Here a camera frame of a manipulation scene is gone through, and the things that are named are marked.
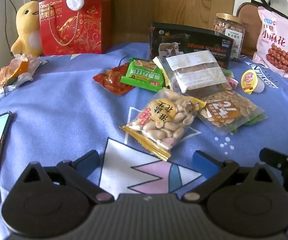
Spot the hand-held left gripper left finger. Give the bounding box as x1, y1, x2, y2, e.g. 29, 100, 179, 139
14, 150, 116, 204

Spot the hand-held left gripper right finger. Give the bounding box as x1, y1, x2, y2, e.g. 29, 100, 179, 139
183, 151, 288, 204

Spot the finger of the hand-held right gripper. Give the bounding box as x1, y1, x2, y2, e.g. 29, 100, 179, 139
259, 148, 288, 193

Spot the green patterned snack packet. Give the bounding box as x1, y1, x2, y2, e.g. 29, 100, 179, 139
230, 114, 267, 133

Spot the green biscuit packet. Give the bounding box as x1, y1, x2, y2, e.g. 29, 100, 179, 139
120, 58, 165, 92

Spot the black tin box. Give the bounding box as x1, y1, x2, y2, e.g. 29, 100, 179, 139
148, 22, 235, 69

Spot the nut packet with orange label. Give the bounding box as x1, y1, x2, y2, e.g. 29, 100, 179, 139
196, 90, 266, 135

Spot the blue printed blanket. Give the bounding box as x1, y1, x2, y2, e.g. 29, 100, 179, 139
0, 41, 288, 240

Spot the peanut packet with yellow edges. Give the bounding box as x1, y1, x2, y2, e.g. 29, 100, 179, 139
119, 88, 206, 162

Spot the yellow-lid jelly cup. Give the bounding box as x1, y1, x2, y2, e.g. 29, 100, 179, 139
241, 69, 265, 95

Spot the small pink candy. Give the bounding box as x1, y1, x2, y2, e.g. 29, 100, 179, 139
224, 76, 239, 90

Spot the clear packet with white label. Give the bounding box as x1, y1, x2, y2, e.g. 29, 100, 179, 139
165, 51, 228, 97

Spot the red snack packet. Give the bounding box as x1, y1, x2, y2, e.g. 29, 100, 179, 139
93, 62, 136, 96

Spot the pink snack bag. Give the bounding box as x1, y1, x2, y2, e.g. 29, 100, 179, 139
252, 6, 288, 83

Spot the yellow-edged snack packet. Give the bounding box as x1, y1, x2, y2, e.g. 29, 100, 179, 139
153, 55, 174, 90

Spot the orange peel on wrapper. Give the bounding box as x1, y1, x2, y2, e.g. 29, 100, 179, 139
0, 54, 43, 94

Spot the clear jar of nuts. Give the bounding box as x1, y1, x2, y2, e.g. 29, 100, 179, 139
212, 13, 245, 62

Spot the brown chair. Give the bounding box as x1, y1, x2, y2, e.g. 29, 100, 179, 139
235, 2, 288, 57

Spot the red gift bag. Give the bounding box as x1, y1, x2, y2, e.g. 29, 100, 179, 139
38, 0, 112, 56

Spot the yellow chick plush toy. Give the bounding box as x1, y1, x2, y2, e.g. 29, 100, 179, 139
10, 1, 44, 58

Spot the wooden headboard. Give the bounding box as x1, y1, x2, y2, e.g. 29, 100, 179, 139
30, 0, 237, 53

